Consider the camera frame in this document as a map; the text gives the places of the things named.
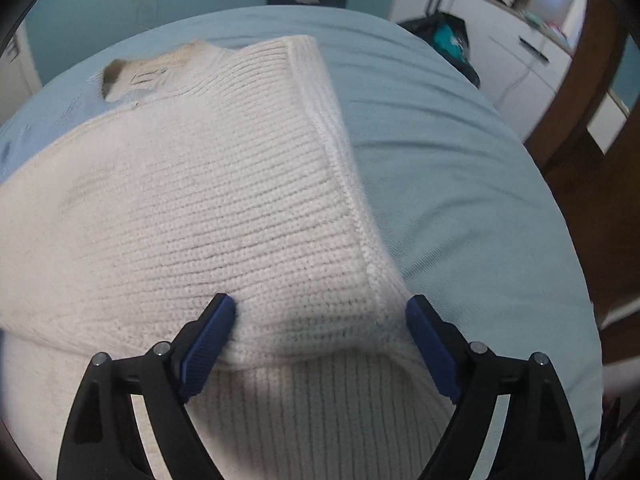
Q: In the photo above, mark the white knit sweater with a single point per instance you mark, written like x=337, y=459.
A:
x=210, y=200

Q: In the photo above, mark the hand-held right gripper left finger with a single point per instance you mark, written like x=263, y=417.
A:
x=210, y=340

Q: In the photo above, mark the black bag with teal cloth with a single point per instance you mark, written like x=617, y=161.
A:
x=447, y=35

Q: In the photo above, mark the bed with light blue sheet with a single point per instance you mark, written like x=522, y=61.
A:
x=450, y=160

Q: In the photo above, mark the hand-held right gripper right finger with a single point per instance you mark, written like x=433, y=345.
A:
x=432, y=345

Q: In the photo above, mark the white low cabinet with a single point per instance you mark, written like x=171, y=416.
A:
x=510, y=55

